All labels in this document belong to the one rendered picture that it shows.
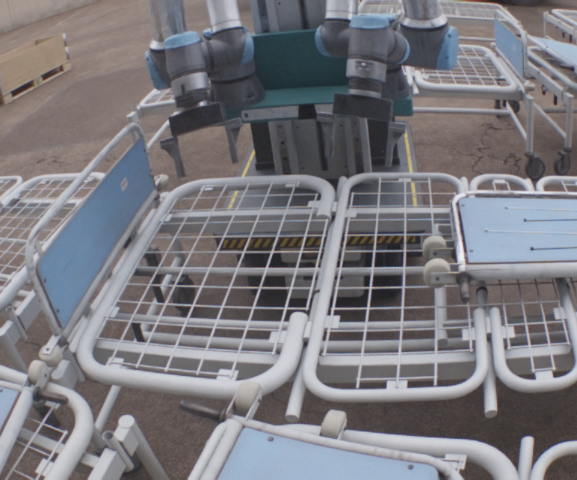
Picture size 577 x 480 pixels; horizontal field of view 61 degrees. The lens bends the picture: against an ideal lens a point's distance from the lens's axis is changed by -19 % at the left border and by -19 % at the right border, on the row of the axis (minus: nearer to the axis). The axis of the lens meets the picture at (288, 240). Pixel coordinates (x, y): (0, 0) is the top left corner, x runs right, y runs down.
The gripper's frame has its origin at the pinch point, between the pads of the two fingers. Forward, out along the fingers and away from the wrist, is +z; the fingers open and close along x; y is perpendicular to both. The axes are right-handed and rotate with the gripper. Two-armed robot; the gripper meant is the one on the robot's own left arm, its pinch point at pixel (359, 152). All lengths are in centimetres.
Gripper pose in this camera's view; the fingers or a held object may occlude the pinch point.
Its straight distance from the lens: 130.4
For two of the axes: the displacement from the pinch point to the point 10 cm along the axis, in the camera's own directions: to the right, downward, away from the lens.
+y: -2.7, 1.8, -9.5
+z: -1.0, 9.7, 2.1
